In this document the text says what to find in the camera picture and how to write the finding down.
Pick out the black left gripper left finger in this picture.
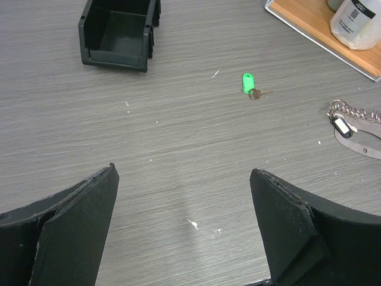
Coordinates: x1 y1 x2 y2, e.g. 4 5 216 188
1 164 119 285

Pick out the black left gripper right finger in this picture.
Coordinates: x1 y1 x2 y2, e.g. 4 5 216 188
250 169 380 285

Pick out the black key tag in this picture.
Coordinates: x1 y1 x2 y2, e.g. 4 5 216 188
331 116 353 139

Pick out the green tag with key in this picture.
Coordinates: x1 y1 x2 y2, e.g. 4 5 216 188
242 73 271 100

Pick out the black plastic storage bin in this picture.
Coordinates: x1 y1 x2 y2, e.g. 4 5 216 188
78 0 161 73

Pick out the white labelled paper roll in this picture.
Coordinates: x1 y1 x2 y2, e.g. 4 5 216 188
330 0 380 50

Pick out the white wire wooden shelf rack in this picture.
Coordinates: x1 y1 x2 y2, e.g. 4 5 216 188
265 0 380 82

